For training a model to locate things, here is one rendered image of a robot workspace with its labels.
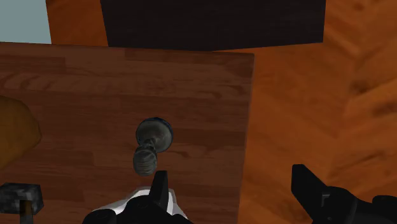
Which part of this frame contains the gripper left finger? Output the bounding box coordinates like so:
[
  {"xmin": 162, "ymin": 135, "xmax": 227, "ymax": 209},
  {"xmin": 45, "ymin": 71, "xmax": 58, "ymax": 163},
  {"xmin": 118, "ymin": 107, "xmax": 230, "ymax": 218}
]
[{"xmin": 81, "ymin": 170, "xmax": 193, "ymax": 224}]

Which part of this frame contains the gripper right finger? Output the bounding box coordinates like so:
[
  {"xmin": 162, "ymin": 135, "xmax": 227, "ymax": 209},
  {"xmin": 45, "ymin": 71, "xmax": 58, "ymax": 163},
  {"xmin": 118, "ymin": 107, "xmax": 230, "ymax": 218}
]
[{"xmin": 291, "ymin": 164, "xmax": 397, "ymax": 224}]

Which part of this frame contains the white rounded object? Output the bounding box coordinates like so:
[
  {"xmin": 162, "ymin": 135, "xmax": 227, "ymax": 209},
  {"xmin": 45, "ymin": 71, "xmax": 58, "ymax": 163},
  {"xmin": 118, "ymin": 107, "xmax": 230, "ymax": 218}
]
[{"xmin": 92, "ymin": 186, "xmax": 189, "ymax": 220}]

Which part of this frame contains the wooden table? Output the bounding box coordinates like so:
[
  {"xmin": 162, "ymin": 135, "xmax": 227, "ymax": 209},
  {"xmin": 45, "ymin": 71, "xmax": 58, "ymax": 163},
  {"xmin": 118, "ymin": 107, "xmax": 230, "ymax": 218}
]
[{"xmin": 0, "ymin": 41, "xmax": 256, "ymax": 224}]

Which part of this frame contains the yellow-brown rounded object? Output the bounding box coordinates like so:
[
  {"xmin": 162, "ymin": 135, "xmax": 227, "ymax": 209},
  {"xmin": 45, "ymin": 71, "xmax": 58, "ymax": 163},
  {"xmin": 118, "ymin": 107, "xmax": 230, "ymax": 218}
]
[{"xmin": 0, "ymin": 95, "xmax": 43, "ymax": 171}]

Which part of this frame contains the grey-headed mallet with wooden handle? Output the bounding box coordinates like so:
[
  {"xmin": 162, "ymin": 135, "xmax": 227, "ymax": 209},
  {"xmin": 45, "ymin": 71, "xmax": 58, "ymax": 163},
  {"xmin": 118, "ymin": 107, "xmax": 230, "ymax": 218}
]
[{"xmin": 0, "ymin": 182, "xmax": 45, "ymax": 224}]

